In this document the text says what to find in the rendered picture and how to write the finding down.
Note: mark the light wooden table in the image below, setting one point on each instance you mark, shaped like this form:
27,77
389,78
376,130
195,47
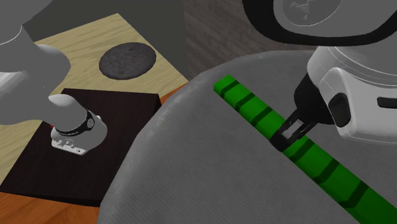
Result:
83,43

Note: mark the dark grey round mat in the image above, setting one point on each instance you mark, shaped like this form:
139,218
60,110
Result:
127,61

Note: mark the green striped long bar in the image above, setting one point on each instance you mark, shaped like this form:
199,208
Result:
248,104

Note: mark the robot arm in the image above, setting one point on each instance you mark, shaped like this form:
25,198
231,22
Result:
356,93

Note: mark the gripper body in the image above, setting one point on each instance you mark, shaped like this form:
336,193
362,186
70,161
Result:
310,99

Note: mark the grey sofa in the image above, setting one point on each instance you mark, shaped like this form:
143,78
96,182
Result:
201,170

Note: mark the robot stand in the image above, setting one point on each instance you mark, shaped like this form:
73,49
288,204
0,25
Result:
102,149

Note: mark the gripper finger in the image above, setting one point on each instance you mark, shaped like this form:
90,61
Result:
283,128
299,139

